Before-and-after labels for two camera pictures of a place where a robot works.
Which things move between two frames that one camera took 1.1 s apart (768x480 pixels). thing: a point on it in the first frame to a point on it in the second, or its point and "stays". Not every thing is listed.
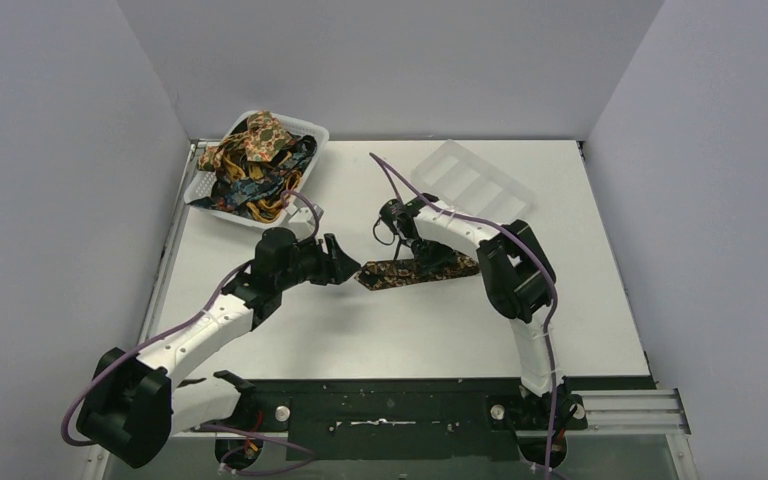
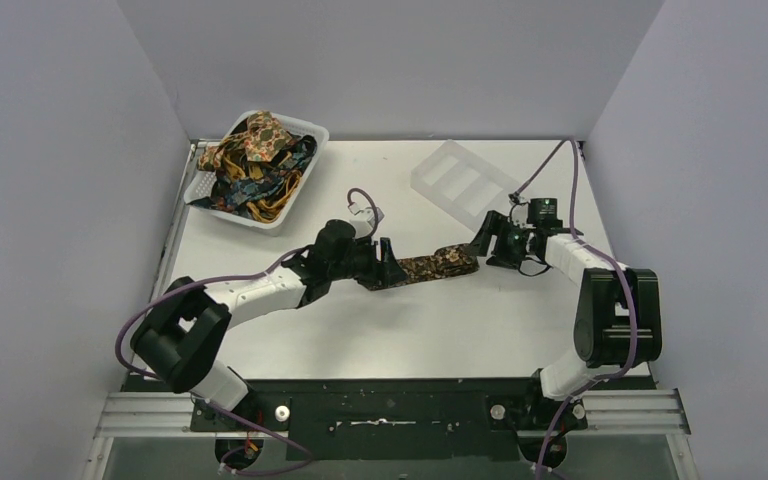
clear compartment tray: [459, 177] stays
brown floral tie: [382, 274] stays
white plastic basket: [203, 181] stays
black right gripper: [434, 259] to [495, 224]
